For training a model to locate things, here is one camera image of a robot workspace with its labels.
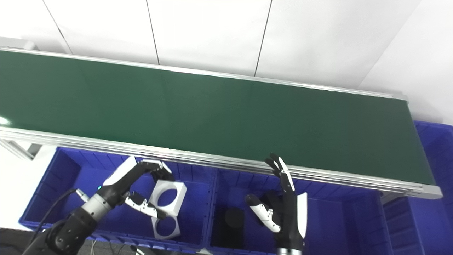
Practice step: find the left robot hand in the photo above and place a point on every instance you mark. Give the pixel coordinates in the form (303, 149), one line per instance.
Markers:
(118, 177)

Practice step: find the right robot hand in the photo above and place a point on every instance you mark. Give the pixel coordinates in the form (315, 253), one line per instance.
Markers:
(290, 219)

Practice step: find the white square part round hole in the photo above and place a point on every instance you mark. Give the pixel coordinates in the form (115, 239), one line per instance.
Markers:
(157, 233)
(178, 202)

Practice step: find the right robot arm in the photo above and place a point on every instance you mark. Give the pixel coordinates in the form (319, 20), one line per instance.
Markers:
(290, 251)

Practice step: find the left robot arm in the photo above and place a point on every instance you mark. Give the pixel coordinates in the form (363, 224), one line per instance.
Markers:
(67, 230)

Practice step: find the blue plastic bin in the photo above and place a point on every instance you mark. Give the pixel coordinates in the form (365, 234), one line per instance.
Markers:
(435, 212)
(70, 198)
(336, 226)

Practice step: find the aluminium conveyor leg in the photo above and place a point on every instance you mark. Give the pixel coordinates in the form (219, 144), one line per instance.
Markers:
(30, 148)

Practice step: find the green conveyor belt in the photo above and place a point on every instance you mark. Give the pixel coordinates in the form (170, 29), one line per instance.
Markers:
(212, 113)

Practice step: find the grey conveyor end housing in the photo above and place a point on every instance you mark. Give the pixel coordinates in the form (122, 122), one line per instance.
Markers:
(17, 43)

